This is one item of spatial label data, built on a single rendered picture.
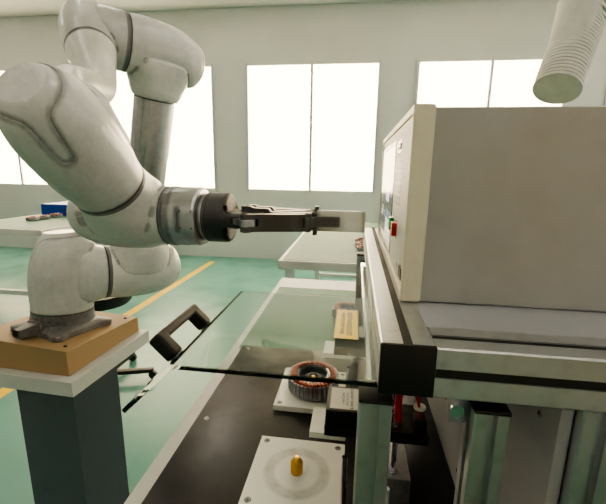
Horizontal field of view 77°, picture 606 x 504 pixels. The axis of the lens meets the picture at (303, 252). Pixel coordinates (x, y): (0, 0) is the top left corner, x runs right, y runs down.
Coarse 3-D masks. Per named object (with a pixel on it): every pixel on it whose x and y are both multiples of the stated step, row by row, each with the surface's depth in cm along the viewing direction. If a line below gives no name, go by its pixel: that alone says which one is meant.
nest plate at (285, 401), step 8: (344, 384) 86; (280, 392) 82; (288, 392) 82; (280, 400) 79; (288, 400) 79; (296, 400) 79; (304, 400) 79; (312, 400) 80; (280, 408) 78; (288, 408) 77; (296, 408) 77; (304, 408) 77; (312, 408) 77
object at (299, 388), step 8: (288, 384) 82; (296, 384) 80; (304, 384) 79; (312, 384) 79; (320, 384) 79; (328, 384) 80; (336, 384) 81; (296, 392) 80; (304, 392) 78; (312, 392) 79; (320, 392) 78; (320, 400) 79
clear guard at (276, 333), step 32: (224, 320) 48; (256, 320) 48; (288, 320) 49; (320, 320) 49; (192, 352) 40; (224, 352) 40; (256, 352) 40; (288, 352) 40; (320, 352) 40; (352, 352) 40; (352, 384) 35
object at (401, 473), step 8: (400, 448) 60; (400, 456) 58; (400, 464) 57; (392, 472) 55; (400, 472) 55; (408, 472) 55; (392, 480) 54; (400, 480) 54; (408, 480) 54; (392, 488) 55; (400, 488) 54; (408, 488) 54; (392, 496) 55; (400, 496) 55; (408, 496) 54
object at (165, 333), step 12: (192, 312) 53; (168, 324) 47; (180, 324) 49; (204, 324) 53; (156, 336) 44; (168, 336) 45; (156, 348) 45; (168, 348) 44; (180, 348) 46; (168, 360) 45
